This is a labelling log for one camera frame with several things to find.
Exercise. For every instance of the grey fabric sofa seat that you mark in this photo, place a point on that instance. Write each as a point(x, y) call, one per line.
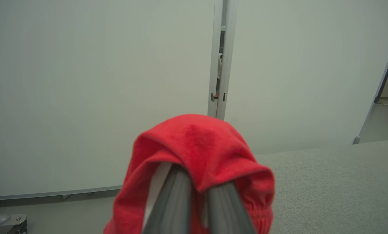
point(333, 188)

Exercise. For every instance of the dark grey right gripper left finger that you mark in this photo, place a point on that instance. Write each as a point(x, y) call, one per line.
point(171, 208)

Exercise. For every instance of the white partition panel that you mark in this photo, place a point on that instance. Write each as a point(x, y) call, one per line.
point(304, 74)
point(96, 94)

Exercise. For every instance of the red cloth garment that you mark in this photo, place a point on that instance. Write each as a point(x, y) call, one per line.
point(207, 149)

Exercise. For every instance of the grey metal caster foot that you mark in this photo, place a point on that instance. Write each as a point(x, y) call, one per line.
point(8, 223)

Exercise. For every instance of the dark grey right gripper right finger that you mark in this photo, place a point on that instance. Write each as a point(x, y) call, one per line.
point(228, 211)

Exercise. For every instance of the grey partition frame post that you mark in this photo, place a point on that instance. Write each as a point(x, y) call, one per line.
point(377, 87)

